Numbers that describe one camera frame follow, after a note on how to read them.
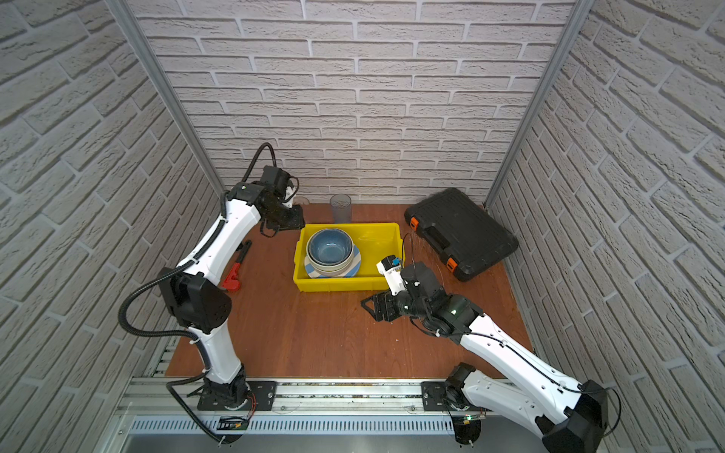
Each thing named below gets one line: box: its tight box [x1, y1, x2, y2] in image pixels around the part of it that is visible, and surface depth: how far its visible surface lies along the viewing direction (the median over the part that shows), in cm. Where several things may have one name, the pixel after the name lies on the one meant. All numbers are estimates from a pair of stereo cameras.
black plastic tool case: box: [404, 187, 520, 283], surface depth 105 cm
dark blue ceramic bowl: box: [308, 228, 354, 266], surface depth 93 cm
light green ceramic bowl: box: [305, 228, 355, 276], surface depth 92 cm
